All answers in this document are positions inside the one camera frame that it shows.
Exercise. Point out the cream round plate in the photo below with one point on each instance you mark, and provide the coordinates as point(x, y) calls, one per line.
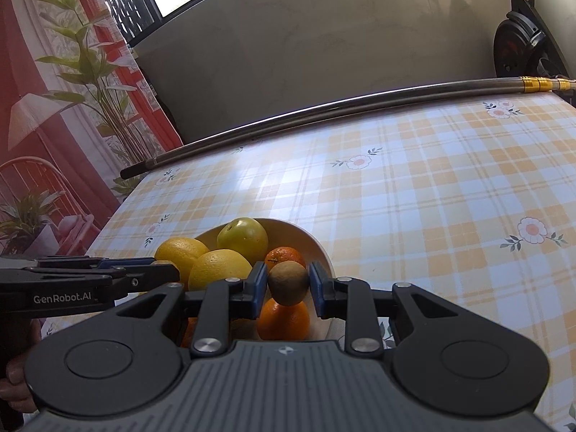
point(292, 236)

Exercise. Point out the black exercise bike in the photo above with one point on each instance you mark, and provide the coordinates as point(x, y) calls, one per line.
point(513, 45)

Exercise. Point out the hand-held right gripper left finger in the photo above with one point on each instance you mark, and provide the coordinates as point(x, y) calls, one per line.
point(258, 288)

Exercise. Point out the brown kiwi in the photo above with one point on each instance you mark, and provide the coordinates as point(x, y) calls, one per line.
point(289, 283)

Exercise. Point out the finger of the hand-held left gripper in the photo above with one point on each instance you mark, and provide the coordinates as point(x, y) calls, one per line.
point(126, 262)
point(148, 276)

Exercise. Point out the plaid floral tablecloth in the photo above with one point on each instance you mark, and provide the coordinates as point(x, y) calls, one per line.
point(405, 211)

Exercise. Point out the yellow lemon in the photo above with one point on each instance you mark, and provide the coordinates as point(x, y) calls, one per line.
point(218, 270)
point(180, 252)

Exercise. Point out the printed red curtain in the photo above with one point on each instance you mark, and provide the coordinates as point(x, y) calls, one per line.
point(36, 54)

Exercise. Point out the person's left hand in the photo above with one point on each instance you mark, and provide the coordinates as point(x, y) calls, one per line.
point(20, 387)

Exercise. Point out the long metal pole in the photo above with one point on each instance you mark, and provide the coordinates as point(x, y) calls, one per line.
point(360, 99)

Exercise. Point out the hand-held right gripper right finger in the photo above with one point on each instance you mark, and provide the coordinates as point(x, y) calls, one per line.
point(317, 290)

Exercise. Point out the orange tangerine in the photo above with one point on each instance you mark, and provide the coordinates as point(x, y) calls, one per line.
point(283, 255)
point(190, 330)
point(283, 321)

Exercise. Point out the green apple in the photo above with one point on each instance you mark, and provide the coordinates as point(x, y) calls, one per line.
point(243, 238)

